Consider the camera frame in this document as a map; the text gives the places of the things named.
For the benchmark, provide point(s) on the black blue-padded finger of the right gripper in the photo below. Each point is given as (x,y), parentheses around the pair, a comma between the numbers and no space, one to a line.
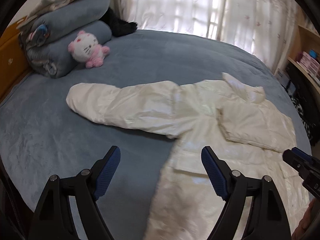
(294,161)
(302,155)

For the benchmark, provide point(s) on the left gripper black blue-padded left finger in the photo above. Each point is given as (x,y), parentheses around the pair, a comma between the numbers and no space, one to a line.
(53,216)

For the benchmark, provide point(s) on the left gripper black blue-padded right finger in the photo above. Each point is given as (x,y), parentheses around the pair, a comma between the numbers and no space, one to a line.
(267,218)

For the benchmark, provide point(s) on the cream white puffer jacket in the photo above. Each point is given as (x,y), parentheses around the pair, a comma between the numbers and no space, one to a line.
(242,127)

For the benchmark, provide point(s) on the person's right hand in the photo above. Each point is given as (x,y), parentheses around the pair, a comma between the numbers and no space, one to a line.
(304,222)

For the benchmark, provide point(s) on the black white patterned cloth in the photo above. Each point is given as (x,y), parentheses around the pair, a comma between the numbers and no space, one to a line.
(301,94)

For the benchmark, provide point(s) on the white cardboard box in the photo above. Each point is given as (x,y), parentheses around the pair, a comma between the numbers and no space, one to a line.
(282,78)

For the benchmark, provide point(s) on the blue-grey fleece bed blanket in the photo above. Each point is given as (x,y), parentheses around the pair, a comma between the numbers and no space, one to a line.
(41,135)

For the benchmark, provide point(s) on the pink boxes on shelf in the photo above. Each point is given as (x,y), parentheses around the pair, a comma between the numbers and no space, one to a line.
(310,64)

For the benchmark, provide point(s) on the light wooden shelf unit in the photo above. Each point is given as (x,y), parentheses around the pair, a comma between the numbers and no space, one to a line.
(304,50)

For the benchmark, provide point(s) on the white floral sheer curtain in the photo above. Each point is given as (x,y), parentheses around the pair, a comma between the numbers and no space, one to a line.
(263,28)

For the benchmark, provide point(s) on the lower blue-grey pillow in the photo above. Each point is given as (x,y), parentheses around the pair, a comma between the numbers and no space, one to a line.
(53,59)

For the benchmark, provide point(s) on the blue-grey pillow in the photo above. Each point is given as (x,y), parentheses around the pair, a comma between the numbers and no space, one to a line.
(53,59)
(67,19)

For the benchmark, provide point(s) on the pink white cat plush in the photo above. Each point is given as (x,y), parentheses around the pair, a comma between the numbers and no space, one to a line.
(87,49)

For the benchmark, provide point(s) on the upper blue-grey pillow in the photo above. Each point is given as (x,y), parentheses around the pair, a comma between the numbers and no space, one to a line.
(67,19)

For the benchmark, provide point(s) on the black fuzzy garment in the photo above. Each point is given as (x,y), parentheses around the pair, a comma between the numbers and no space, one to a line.
(118,26)

